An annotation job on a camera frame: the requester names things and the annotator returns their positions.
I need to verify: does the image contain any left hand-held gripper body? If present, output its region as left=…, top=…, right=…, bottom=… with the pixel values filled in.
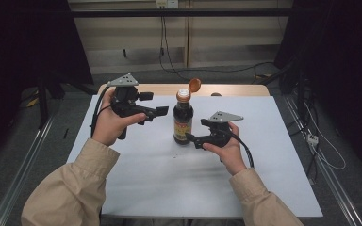
left=106, top=73, right=157, bottom=140

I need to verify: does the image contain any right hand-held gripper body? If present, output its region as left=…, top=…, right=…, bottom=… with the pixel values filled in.
left=194, top=110, right=244, bottom=150

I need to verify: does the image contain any dark soy sauce bottle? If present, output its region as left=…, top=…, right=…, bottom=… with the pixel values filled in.
left=172, top=77, right=203, bottom=146

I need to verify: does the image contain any person's right hand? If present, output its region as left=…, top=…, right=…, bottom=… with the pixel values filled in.
left=202, top=121, right=248, bottom=176

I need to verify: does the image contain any person's left hand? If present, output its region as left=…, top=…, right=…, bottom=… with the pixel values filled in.
left=91, top=89, right=149, bottom=147

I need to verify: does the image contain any wooden table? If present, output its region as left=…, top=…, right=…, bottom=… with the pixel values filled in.
left=97, top=83, right=271, bottom=97

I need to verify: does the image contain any white table sheet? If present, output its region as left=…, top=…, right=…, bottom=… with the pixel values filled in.
left=66, top=94, right=324, bottom=219

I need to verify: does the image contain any black metal stand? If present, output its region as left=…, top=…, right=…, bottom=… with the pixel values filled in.
left=37, top=71, right=65, bottom=130

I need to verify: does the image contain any black horizontal bar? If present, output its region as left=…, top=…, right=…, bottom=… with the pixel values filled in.
left=70, top=8, right=294, bottom=18

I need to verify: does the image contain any white power strip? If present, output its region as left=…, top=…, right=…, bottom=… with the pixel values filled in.
left=306, top=133, right=320, bottom=147

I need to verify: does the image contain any black curtain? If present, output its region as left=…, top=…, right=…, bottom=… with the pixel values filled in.
left=274, top=0, right=362, bottom=170
left=0, top=0, right=94, bottom=164

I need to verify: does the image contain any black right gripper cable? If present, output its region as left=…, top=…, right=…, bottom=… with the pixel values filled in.
left=230, top=131, right=255, bottom=170

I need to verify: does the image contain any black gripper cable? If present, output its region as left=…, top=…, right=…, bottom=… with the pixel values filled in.
left=90, top=85, right=113, bottom=139
left=230, top=131, right=255, bottom=170

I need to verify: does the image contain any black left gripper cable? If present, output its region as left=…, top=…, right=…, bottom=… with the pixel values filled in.
left=90, top=85, right=113, bottom=139

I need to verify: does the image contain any black wall cable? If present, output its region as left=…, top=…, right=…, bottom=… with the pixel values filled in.
left=157, top=8, right=189, bottom=81
left=162, top=15, right=274, bottom=75

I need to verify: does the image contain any white wall socket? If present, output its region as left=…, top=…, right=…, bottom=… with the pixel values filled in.
left=156, top=0, right=179, bottom=9

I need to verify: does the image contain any white floor cable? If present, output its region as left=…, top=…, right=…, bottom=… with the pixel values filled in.
left=304, top=103, right=347, bottom=171

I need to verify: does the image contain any metal floor rail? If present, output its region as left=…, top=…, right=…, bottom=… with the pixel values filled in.
left=283, top=95, right=362, bottom=226
left=0, top=116, right=58, bottom=226

